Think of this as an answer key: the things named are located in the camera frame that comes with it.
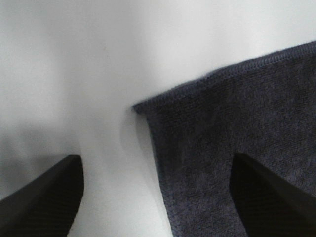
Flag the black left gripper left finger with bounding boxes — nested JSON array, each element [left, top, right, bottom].
[[0, 155, 84, 237]]

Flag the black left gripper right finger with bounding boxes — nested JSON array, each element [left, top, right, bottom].
[[229, 153, 316, 237]]

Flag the dark navy towel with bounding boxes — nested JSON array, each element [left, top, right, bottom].
[[134, 42, 316, 237]]

